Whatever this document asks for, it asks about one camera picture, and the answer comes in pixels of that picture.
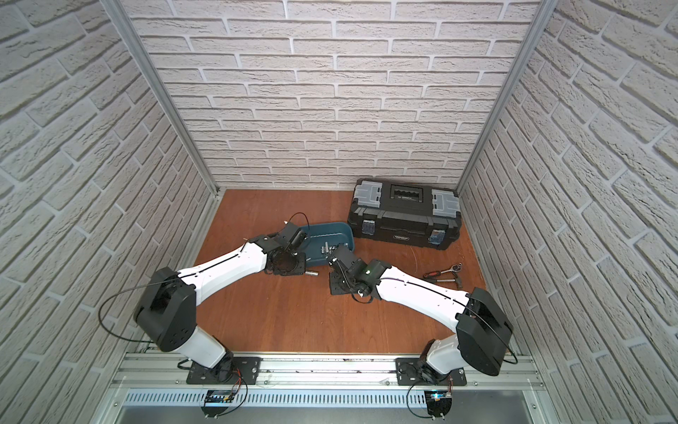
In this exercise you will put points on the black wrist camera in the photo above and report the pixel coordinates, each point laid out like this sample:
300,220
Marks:
342,258
291,237

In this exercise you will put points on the right controller board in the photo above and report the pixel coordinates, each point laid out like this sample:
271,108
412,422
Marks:
438,403

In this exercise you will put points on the left controller board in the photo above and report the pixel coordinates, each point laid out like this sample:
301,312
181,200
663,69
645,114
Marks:
217,403

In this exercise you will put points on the hammer with dark handle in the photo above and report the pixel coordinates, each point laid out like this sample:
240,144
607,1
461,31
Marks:
456,282

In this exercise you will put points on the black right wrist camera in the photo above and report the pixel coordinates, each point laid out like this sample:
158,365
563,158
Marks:
342,258

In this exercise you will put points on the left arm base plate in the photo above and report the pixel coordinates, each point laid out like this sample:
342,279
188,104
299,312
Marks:
227,372

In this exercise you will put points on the ratchet wrench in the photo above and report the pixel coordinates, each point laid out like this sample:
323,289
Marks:
454,270

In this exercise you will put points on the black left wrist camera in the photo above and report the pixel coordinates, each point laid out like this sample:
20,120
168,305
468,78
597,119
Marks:
291,237

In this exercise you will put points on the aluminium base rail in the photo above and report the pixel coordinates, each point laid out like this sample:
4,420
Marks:
317,380

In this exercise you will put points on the aluminium frame post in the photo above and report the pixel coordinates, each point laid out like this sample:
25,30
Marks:
133,42
531,40

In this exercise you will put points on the aluminium frame post right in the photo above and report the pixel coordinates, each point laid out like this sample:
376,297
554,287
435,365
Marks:
531,40

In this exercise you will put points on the black grey toolbox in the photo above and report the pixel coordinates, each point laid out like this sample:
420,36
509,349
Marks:
413,215

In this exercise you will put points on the controller board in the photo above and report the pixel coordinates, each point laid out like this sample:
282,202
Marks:
438,403
217,403

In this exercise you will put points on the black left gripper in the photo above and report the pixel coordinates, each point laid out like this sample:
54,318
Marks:
289,263

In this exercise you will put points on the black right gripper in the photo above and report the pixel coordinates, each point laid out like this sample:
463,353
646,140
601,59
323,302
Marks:
333,283

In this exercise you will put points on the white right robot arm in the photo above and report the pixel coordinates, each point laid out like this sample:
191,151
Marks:
481,331

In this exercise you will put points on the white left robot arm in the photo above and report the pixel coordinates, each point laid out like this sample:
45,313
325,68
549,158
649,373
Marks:
167,310

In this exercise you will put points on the teal plastic storage box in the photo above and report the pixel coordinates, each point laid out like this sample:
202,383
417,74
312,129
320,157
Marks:
336,233

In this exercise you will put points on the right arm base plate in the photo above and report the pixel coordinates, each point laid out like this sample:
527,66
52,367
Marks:
411,371

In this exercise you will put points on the aluminium frame post left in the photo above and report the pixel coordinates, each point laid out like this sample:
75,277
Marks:
133,42

